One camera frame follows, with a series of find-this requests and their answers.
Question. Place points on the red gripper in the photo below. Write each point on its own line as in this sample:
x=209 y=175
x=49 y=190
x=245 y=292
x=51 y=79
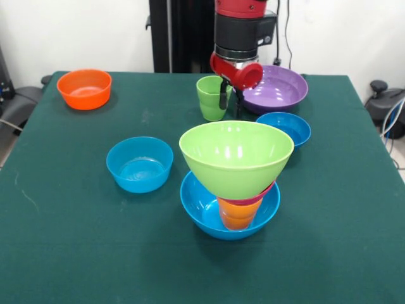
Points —
x=240 y=74

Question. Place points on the large purple bowl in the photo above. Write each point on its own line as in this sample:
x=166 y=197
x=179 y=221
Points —
x=281 y=92

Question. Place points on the large green bowl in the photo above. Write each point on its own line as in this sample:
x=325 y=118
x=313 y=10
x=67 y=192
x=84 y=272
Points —
x=237 y=171

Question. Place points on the small pink bowl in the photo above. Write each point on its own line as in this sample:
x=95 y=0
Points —
x=259 y=198

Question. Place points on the large light blue bowl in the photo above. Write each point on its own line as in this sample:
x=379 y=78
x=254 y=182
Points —
x=199 y=209

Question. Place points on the orange cup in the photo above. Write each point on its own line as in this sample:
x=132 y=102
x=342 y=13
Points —
x=239 y=215

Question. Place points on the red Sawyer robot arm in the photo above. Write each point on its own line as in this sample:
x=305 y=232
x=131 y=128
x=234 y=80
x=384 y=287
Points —
x=237 y=31

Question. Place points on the green cup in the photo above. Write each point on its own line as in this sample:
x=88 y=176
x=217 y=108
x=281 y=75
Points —
x=209 y=107

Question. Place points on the small dark blue bowl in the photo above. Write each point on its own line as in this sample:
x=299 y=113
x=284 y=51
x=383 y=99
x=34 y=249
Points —
x=297 y=126

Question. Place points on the small light blue bowl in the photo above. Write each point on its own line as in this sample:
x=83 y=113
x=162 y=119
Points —
x=139 y=180

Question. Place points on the orange bowl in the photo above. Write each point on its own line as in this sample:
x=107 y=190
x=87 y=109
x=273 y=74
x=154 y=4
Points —
x=83 y=98

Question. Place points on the dark green table cloth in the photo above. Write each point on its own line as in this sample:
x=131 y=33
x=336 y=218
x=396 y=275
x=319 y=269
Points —
x=202 y=269

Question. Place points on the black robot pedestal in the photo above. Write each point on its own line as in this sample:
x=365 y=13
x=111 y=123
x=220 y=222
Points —
x=190 y=31

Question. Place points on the black pedestal leg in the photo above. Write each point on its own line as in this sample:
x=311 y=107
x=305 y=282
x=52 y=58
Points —
x=379 y=104
x=25 y=98

